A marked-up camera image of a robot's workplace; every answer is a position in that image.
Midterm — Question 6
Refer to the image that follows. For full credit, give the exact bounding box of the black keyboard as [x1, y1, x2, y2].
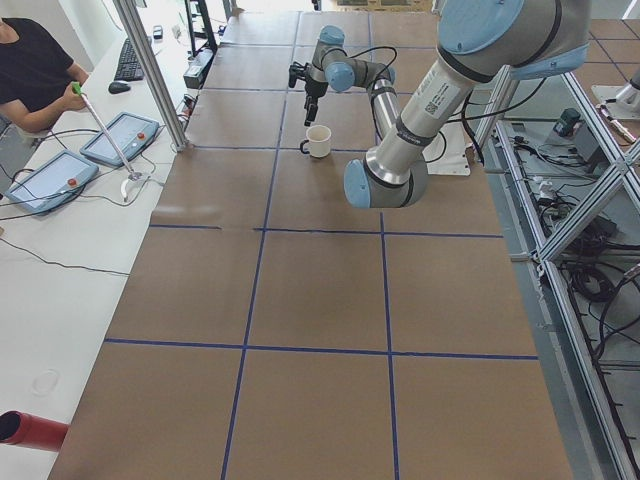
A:
[113, 39, 144, 82]

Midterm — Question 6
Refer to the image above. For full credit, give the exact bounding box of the aluminium side frame rail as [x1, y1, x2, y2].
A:
[492, 74, 640, 480]

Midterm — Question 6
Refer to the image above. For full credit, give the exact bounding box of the black computer mouse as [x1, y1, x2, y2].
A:
[108, 80, 131, 95]

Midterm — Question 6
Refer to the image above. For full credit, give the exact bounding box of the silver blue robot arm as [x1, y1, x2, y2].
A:
[289, 1, 591, 208]

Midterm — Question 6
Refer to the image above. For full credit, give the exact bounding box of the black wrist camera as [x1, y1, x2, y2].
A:
[288, 61, 307, 89]

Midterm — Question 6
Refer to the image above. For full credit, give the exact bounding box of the person in black shirt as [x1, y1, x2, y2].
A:
[1, 18, 89, 133]

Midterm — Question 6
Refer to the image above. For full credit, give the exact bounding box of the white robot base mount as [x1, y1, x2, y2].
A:
[423, 123, 471, 176]

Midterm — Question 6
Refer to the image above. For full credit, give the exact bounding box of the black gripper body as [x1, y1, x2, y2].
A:
[304, 64, 328, 102]

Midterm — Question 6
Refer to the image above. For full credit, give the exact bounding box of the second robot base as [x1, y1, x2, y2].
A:
[591, 71, 639, 120]

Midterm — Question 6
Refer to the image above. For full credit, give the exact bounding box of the aluminium frame post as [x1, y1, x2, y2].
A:
[113, 0, 189, 152]

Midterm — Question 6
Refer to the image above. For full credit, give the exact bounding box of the red cylinder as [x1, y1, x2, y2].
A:
[1, 411, 69, 452]

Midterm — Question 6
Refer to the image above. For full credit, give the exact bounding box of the near teach pendant tablet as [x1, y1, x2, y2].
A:
[5, 150, 99, 215]

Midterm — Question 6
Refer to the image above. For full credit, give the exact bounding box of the teach pendant tablet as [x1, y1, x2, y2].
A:
[5, 150, 99, 215]
[80, 112, 160, 167]

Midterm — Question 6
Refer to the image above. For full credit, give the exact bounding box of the white smiley mug black handle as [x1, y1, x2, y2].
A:
[299, 125, 332, 158]

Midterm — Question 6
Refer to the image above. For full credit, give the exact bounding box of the far teach pendant tablet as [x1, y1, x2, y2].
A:
[80, 112, 160, 167]

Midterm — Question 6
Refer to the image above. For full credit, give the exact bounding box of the silver rod green handle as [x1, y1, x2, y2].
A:
[70, 81, 151, 201]

